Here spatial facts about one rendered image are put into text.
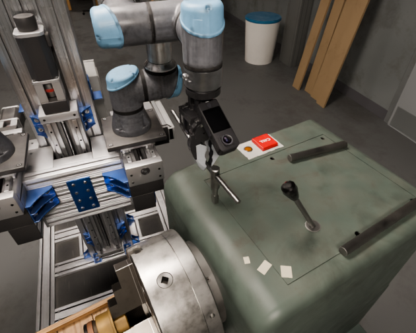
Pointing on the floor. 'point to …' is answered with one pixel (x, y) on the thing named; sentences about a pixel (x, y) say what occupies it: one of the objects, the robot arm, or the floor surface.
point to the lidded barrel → (261, 36)
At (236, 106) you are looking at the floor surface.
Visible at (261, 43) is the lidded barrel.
